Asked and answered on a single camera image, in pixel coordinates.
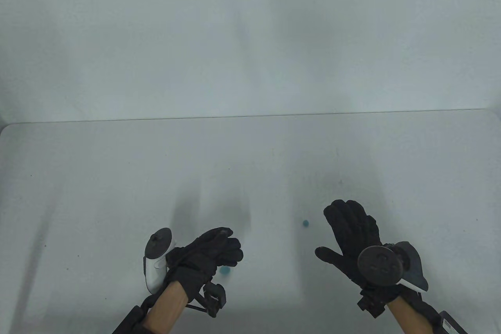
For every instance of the person's right hand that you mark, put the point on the person's right hand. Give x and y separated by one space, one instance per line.
352 232

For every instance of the person's left hand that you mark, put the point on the person's left hand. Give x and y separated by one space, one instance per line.
203 259

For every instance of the light blue plasticine ball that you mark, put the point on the light blue plasticine ball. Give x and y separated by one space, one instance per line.
225 270

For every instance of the person's left forearm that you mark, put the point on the person's left forearm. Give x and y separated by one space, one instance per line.
168 308

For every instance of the person's right forearm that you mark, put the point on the person's right forearm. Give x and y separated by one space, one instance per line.
407 320

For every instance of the white and grey controller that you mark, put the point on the white and grey controller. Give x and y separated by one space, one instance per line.
379 266
156 271

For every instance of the black box with label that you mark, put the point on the black box with label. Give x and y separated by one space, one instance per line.
450 326
129 320

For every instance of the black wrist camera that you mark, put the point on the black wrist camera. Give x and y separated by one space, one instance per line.
214 298
372 304

